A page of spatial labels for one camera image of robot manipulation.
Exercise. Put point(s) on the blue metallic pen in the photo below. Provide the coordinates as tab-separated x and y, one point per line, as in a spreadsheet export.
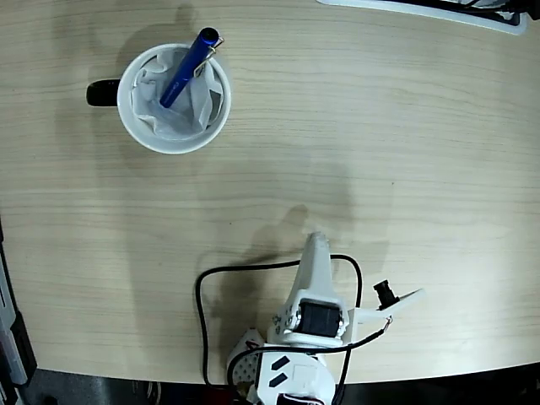
185	71

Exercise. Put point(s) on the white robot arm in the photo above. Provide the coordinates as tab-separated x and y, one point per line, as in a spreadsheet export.
304	375

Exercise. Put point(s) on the crumpled white tissue paper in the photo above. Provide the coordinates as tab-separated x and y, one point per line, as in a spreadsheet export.
177	122

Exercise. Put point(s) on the dark mat with pale border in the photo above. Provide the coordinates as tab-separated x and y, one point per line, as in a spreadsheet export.
464	17

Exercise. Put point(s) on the white camera bracket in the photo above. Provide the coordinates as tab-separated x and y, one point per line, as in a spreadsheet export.
367	314

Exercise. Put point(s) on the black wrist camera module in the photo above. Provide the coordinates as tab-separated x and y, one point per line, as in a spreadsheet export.
385	293

